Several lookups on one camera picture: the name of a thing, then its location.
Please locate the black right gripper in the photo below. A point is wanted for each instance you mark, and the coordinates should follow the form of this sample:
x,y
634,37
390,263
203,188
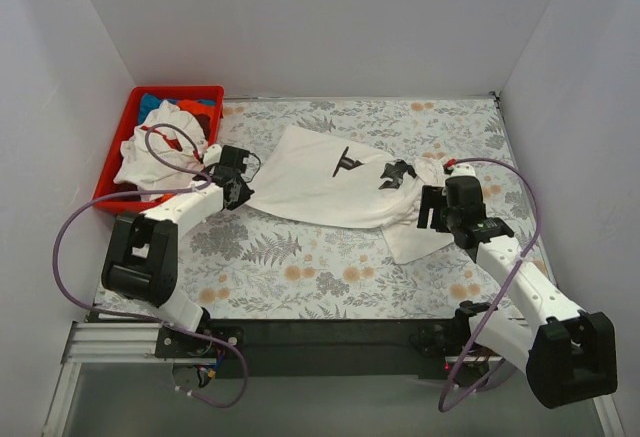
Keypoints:
x,y
432,208

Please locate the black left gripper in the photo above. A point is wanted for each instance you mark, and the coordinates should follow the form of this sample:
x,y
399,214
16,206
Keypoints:
x,y
239,192

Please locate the white t-shirt with black print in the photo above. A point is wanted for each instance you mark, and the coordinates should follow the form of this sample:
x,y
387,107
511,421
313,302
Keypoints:
x,y
325,180

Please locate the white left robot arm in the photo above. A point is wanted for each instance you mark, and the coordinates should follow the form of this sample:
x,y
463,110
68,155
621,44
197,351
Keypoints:
x,y
141,263

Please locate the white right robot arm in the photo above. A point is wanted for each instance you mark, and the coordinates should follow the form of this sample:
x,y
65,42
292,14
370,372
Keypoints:
x,y
566,353

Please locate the white t-shirt red trim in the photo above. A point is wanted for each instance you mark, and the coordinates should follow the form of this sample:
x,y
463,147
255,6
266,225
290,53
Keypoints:
x,y
167,143

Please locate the floral patterned table mat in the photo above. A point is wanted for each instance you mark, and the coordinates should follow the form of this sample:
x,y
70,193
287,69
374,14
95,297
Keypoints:
x,y
246,264

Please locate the red plastic bin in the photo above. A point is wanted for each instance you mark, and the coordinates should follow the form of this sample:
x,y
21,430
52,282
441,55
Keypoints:
x,y
129,120

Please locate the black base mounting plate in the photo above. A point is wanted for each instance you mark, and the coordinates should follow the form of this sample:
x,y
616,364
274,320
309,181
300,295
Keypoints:
x,y
425,348

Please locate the aluminium frame rail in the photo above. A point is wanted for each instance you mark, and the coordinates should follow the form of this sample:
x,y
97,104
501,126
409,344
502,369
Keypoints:
x,y
120,341

